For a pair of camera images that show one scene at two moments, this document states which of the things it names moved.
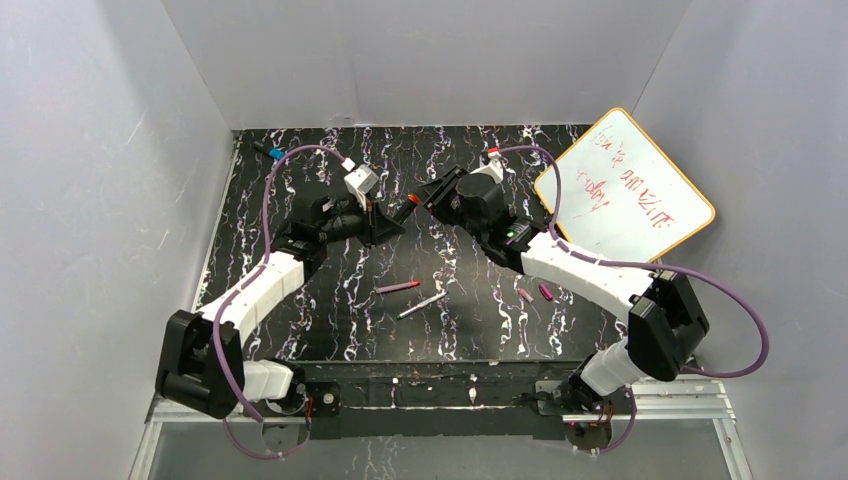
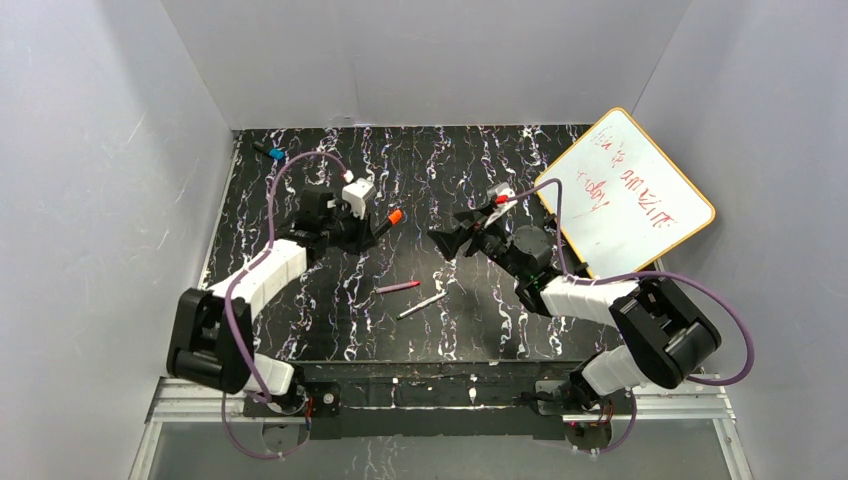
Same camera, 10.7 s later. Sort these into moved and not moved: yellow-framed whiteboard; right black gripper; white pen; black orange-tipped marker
Moved: right black gripper; black orange-tipped marker
Not moved: yellow-framed whiteboard; white pen
